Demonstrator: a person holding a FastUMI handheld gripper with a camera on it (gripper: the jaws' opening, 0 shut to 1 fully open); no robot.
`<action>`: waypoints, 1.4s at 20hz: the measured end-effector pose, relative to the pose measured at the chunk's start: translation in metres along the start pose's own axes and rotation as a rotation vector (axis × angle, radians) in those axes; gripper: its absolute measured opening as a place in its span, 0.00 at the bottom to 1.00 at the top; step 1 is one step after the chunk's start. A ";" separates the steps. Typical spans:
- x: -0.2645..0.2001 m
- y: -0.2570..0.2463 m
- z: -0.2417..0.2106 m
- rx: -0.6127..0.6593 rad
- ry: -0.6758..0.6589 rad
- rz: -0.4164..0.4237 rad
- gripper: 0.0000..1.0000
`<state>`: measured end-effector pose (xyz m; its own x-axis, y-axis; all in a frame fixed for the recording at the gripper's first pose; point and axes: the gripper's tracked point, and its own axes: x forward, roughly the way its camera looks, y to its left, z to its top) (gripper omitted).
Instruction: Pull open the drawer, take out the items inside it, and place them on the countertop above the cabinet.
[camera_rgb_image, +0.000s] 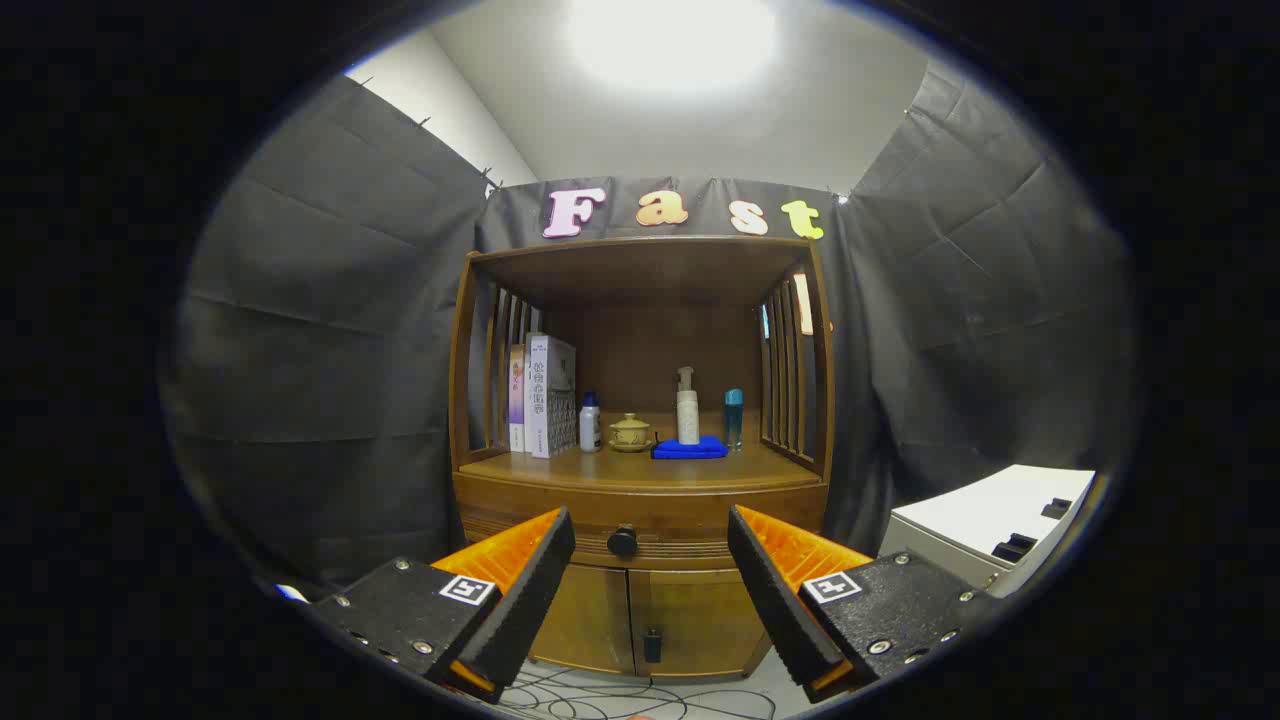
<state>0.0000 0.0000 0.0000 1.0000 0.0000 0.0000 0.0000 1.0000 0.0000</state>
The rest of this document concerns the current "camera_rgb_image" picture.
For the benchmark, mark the white pump bottle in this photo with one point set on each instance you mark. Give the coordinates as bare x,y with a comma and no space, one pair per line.
688,415

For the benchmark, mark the blue folded cloth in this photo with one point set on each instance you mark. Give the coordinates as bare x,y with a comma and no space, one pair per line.
690,449

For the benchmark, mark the wooden cabinet door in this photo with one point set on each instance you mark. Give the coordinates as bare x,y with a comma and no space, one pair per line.
700,620
590,620

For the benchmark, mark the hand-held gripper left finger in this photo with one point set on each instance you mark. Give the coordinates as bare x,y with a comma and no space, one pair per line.
530,590

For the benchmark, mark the white book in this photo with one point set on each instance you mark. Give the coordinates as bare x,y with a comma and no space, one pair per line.
545,400

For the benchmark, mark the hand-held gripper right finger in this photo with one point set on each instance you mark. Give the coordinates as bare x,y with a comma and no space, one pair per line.
775,600

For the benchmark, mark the brown wooden cabinet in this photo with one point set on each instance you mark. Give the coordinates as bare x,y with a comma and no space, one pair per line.
660,350

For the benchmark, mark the blue glass bottle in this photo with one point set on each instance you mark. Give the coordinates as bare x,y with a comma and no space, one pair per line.
734,415

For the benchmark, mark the yellow ceramic lidded teacup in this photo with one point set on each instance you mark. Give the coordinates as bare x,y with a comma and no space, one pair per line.
631,433

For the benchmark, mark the ceiling light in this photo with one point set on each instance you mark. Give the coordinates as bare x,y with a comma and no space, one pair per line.
670,40

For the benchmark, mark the brown wooden drawer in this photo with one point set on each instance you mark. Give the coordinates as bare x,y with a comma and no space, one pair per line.
680,510

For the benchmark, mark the wooden countertop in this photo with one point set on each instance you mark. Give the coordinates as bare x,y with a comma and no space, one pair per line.
620,467

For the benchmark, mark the white bottle with blue cap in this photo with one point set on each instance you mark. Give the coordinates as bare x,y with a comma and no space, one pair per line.
590,428

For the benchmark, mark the purple book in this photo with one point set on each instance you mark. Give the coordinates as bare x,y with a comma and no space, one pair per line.
516,400

